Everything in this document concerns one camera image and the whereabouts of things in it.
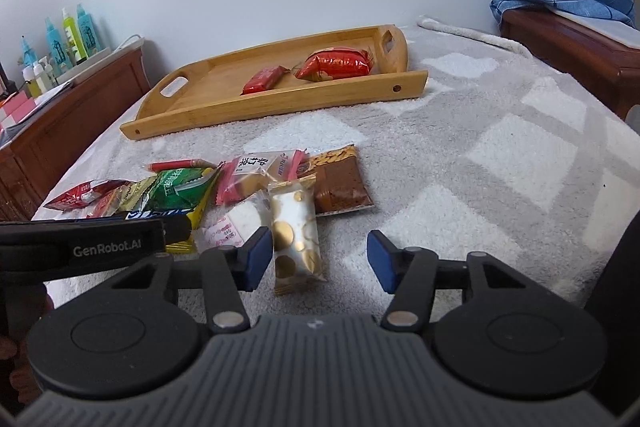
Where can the brown peanut snack packet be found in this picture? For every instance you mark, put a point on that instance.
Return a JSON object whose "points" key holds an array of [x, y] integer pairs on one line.
{"points": [[340, 187]]}

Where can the red and black sachet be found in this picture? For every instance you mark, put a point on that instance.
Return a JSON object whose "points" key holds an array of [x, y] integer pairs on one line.
{"points": [[175, 165]]}

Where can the white plastic tray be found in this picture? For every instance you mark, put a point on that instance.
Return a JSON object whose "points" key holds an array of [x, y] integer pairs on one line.
{"points": [[95, 59]]}

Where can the large red snack bag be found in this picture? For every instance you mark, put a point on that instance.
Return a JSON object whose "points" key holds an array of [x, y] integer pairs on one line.
{"points": [[335, 64]]}

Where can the stack of papers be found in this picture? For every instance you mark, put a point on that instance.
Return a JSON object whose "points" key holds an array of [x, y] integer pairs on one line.
{"points": [[45, 104]]}

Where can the green pea snack packet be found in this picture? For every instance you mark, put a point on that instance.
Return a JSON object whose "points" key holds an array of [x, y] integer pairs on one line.
{"points": [[175, 187]]}

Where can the white rolled cloth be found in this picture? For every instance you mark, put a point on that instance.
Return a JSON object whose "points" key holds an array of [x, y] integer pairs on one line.
{"points": [[465, 32]]}

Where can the dark olive snack packet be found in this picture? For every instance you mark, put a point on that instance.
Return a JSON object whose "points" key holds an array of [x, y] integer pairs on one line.
{"points": [[132, 194]]}

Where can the white and pink snack packet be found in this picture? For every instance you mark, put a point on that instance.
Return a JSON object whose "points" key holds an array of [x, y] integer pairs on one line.
{"points": [[235, 227]]}

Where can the small teal bottle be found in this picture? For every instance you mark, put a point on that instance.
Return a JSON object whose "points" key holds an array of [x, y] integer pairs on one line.
{"points": [[26, 57]]}

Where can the red snack bar packet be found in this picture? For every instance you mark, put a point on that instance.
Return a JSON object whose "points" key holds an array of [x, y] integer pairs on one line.
{"points": [[262, 79]]}

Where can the person's left hand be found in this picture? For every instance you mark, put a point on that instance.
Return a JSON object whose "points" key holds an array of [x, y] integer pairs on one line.
{"points": [[9, 362]]}

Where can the tall teal spray bottle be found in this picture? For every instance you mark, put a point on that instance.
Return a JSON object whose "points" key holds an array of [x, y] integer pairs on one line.
{"points": [[82, 32]]}

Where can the yellow and blue snack packet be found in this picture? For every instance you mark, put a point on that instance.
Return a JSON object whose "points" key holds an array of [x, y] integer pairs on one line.
{"points": [[194, 218]]}

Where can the white gold dotted snack packet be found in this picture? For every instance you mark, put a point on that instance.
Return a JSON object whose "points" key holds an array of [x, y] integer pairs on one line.
{"points": [[295, 232]]}

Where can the yellow green bottle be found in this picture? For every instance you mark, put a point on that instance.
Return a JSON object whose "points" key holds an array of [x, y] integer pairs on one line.
{"points": [[68, 37]]}

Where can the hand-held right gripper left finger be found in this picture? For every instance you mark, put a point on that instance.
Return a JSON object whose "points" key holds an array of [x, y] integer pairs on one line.
{"points": [[257, 257]]}

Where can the red biscuit packet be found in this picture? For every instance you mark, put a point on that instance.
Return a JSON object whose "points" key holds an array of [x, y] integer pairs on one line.
{"points": [[75, 197]]}

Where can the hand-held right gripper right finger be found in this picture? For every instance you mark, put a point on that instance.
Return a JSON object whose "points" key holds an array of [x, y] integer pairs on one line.
{"points": [[380, 257]]}

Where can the wooden chair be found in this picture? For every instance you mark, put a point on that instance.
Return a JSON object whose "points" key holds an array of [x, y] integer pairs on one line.
{"points": [[575, 57]]}

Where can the white bottle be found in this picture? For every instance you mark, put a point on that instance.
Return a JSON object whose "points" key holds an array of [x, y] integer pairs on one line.
{"points": [[42, 74]]}

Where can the wooden tray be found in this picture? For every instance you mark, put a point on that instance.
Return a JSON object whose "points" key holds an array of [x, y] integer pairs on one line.
{"points": [[220, 92]]}

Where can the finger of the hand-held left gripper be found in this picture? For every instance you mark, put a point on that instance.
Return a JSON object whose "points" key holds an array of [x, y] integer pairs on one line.
{"points": [[177, 232]]}

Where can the pink biscuit packet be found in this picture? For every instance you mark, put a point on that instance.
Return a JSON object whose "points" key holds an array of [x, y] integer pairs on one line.
{"points": [[240, 187], [292, 162]]}

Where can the pink box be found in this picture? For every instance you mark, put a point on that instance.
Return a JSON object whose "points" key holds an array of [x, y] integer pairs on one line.
{"points": [[15, 109]]}

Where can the white seat cushion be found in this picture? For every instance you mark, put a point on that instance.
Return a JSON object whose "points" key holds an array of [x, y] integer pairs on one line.
{"points": [[600, 24]]}

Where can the wooden cabinet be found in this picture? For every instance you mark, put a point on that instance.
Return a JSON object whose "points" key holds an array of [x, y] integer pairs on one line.
{"points": [[60, 132]]}

